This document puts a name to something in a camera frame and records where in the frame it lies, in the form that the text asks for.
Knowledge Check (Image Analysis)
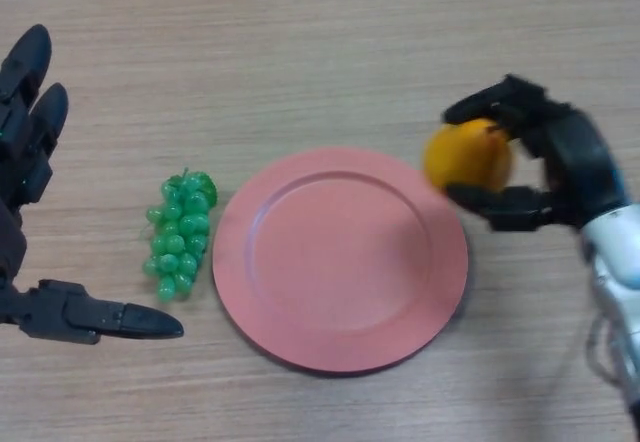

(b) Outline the thin wrist cable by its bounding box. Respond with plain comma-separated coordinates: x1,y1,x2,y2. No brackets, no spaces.
583,311,632,396

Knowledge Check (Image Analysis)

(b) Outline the green grape bunch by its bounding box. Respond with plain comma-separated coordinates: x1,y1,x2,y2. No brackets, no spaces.
143,167,219,304

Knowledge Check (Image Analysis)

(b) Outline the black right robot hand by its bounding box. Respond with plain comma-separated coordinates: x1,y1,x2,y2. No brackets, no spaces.
441,74,629,233

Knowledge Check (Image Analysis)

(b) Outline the pink round plate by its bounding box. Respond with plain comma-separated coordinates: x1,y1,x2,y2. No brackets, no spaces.
211,146,470,376

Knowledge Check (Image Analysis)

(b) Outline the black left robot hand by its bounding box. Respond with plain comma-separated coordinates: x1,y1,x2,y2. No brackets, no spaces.
0,23,185,346

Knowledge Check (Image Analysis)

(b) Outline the yellow pear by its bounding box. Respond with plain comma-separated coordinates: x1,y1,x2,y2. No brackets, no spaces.
422,117,515,194

